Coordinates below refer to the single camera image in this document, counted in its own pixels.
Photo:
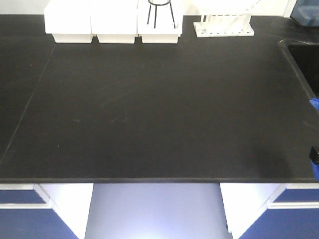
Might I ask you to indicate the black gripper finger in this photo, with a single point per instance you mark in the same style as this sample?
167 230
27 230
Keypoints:
314 155

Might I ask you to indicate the blue cloth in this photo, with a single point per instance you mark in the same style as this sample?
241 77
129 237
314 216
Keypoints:
315 103

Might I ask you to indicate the right blue cabinet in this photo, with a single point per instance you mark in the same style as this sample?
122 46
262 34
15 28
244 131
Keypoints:
271 210

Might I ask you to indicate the blue cabinet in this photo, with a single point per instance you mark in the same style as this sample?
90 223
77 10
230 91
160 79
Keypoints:
271 210
44 211

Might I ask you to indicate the black sink basin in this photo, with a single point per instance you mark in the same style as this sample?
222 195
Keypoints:
303 57

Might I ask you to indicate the blue container at corner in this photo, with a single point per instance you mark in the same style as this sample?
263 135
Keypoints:
306 13

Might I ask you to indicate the white test tube rack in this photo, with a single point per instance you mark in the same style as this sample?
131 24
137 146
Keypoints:
225 18

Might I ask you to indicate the right white storage bin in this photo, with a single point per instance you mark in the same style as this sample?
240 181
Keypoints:
164 32

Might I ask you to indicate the white storage bin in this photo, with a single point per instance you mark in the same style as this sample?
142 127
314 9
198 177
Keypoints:
114 21
164 32
68 21

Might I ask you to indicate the middle white storage bin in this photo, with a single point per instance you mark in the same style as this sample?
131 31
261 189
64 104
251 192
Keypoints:
114 21

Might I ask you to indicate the left white storage bin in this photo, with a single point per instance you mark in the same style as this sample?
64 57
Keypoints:
68 21

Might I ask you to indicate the left blue cabinet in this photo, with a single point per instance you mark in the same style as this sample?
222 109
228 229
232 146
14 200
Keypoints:
44 211

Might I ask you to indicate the black wire tripod stand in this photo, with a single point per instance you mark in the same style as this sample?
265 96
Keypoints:
156 4

